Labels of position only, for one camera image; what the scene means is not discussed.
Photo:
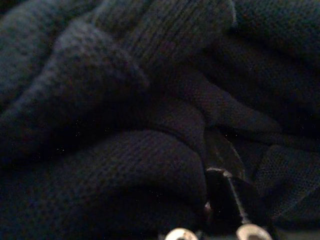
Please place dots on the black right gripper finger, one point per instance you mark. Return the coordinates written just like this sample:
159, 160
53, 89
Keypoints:
222, 190

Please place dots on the dark navy knit garment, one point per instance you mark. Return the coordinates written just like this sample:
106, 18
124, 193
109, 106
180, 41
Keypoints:
105, 82

